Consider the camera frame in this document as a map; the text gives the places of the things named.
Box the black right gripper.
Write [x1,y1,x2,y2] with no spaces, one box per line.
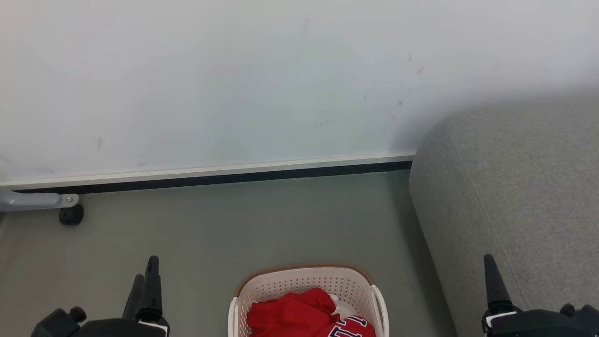
[482,254,599,337]

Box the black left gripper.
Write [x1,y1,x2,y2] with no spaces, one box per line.
[30,255,171,337]

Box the red jersey with lettering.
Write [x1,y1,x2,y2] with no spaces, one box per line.
[327,294,377,337]

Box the plain red garment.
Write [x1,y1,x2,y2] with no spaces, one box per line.
[246,287,338,337]

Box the grey fabric sofa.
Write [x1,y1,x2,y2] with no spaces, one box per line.
[409,96,599,337]

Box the black caster wheel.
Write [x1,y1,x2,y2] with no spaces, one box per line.
[58,205,85,226]

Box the white and black baseboard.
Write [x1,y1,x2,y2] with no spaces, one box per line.
[0,152,416,195]

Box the grey metal stand leg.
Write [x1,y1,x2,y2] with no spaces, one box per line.
[0,186,80,212]

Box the cream perforated laundry basket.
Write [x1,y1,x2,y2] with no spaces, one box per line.
[228,263,390,337]

